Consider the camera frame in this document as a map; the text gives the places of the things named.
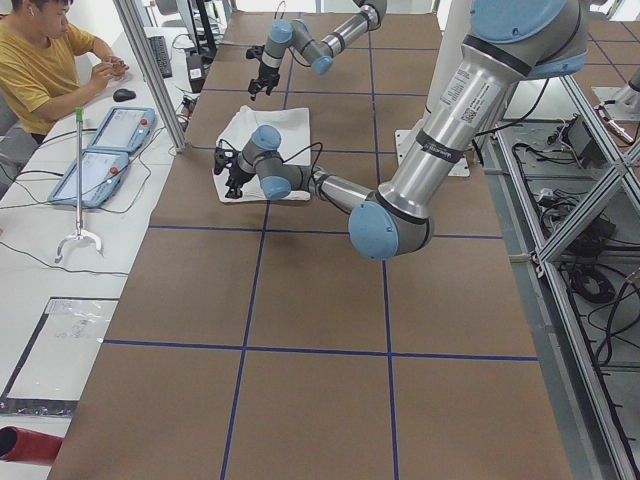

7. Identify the aluminium frame structure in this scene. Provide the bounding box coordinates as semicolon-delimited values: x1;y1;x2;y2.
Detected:
478;65;639;479

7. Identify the blue teach pendant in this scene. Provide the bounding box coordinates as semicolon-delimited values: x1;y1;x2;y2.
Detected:
87;106;156;154
48;150;129;209

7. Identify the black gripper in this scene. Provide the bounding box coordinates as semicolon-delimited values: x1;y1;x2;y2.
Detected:
213;147;250;200
246;44;281;101

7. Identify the black keyboard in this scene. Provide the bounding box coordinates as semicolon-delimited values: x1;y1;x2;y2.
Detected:
147;35;173;78

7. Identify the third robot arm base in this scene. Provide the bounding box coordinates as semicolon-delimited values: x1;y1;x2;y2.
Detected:
592;70;639;121

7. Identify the red cylinder object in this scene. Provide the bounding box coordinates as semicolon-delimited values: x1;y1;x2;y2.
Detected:
1;426;64;466

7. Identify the green-handled reacher grabber tool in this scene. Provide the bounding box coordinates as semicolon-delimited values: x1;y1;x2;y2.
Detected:
54;107;103;264

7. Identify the clear plastic bag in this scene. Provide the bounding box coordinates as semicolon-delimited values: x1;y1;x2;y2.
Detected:
1;297;118;418

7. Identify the blue teach pendant far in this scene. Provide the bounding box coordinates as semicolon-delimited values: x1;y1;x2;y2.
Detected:
87;106;156;154

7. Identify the person in yellow shirt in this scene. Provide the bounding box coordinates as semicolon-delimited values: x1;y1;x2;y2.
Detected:
1;0;129;144

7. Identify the aluminium frame post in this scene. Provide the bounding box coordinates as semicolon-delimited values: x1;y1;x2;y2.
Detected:
113;0;186;153

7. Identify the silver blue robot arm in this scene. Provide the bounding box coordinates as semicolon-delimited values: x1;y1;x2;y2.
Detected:
212;1;589;260
246;0;387;101

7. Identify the blue teach pendant near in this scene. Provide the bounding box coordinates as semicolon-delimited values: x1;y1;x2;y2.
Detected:
48;150;129;209

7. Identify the black computer mouse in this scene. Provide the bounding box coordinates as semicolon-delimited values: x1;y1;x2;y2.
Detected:
112;88;137;103

